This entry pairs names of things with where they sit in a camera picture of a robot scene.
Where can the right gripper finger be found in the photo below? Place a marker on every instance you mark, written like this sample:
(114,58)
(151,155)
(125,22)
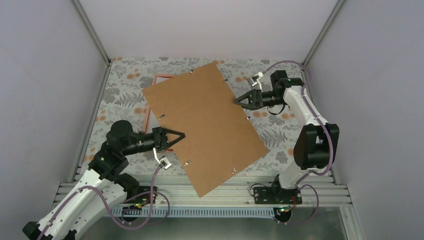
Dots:
(247,106)
(244,99)

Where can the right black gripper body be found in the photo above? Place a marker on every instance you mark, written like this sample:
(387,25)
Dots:
(258,100)

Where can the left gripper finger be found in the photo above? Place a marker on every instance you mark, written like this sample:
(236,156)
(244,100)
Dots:
(170,143)
(174,132)

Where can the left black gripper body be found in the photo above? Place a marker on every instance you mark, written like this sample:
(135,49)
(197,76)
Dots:
(156,132)

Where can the landscape photo print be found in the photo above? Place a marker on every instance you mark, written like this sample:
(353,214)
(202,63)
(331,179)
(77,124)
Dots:
(150,118)

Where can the brown backing board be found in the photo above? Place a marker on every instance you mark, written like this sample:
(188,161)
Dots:
(220,141)

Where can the red picture frame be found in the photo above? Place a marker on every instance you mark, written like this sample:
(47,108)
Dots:
(149,144)

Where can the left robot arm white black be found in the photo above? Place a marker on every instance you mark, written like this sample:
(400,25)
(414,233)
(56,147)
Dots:
(103,184)

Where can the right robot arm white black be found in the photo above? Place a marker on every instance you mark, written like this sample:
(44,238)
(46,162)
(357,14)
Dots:
(315,148)

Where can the floral patterned table cloth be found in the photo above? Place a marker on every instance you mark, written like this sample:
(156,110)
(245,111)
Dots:
(122,99)

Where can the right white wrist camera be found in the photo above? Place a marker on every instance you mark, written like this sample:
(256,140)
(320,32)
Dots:
(254,81)

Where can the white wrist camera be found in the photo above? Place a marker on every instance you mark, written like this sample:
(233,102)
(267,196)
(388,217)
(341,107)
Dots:
(254,81)
(165,163)

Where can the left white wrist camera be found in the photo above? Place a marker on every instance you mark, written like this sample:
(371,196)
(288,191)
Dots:
(165,163)

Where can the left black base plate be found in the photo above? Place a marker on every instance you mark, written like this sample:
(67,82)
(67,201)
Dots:
(138,195)

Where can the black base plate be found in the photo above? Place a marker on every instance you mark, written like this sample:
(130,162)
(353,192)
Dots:
(265,195)
(138,195)

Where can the grey slotted cable duct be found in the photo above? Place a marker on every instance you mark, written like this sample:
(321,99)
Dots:
(213,212)

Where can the aluminium rail base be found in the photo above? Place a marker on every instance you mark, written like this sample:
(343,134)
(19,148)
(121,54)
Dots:
(236,192)

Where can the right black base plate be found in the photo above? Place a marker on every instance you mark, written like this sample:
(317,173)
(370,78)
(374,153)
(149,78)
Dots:
(265,195)

